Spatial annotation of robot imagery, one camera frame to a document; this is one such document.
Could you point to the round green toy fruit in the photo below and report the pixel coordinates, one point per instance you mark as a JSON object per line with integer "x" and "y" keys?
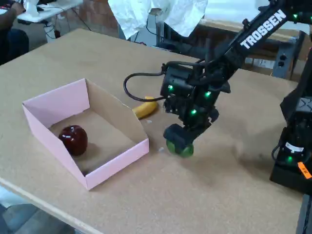
{"x": 188, "y": 152}

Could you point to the dark red toy fruit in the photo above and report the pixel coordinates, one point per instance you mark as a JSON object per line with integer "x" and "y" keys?
{"x": 73, "y": 141}

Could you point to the pink cardboard box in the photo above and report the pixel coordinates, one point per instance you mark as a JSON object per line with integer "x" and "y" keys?
{"x": 44, "y": 107}

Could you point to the yellow toy banana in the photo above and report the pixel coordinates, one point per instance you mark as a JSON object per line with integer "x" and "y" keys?
{"x": 146, "y": 108}

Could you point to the brown cardboard carton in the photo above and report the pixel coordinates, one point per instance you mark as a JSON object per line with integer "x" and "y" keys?
{"x": 264, "y": 64}

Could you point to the wooden workbench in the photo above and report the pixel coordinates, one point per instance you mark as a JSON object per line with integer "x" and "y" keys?
{"x": 219, "y": 25}

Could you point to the white crumpled sheet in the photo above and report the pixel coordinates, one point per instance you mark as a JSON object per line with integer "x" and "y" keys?
{"x": 136, "y": 14}

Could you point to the white desk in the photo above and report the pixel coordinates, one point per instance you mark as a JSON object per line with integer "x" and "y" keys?
{"x": 46, "y": 12}

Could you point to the person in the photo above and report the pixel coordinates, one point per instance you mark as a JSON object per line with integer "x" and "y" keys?
{"x": 14, "y": 46}

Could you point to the dark metal stand post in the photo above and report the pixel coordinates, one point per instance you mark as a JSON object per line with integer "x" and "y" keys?
{"x": 304, "y": 217}

